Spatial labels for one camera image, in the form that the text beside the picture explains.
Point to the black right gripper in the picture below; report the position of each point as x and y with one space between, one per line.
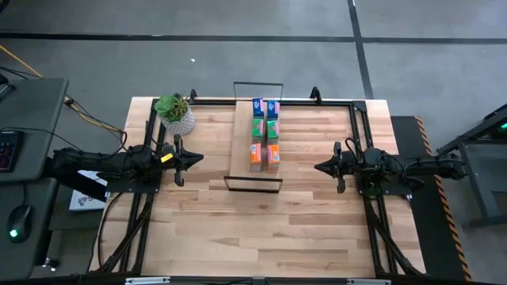
341 168

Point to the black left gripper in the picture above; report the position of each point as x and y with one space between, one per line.
178 158

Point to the orange Mini-Wheats cereal box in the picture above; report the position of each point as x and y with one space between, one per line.
273 157
256 156

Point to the green cereal box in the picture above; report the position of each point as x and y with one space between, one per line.
258 130
273 131

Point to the blue Frosted Flakes cereal box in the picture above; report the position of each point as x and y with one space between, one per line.
273 110
258 107

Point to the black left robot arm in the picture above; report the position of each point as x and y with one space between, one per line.
99 162

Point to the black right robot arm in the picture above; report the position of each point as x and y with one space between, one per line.
428 168

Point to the black-framed wooden shelf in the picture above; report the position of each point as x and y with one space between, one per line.
241 138

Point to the white triangle-patterned plant pot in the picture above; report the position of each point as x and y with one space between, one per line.
182 126

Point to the green succulent plant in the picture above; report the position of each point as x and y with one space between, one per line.
171 107

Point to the black hazard-striped floor mat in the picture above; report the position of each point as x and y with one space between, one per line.
428 221

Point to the white printed box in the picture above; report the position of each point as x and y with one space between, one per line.
85 200

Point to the dark metal desk stand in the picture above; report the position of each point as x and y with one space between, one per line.
475 186

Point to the grey desk with mouse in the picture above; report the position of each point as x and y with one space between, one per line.
39 198

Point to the grey desk with keyboard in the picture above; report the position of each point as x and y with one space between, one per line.
35 111

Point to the black backlit keyboard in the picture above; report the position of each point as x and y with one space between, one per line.
10 152

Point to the black computer mouse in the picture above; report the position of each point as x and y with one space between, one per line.
20 221

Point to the black aluminium table frame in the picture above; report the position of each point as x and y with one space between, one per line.
362 118

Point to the silver metal bracket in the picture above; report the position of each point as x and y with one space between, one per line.
146 280
368 282

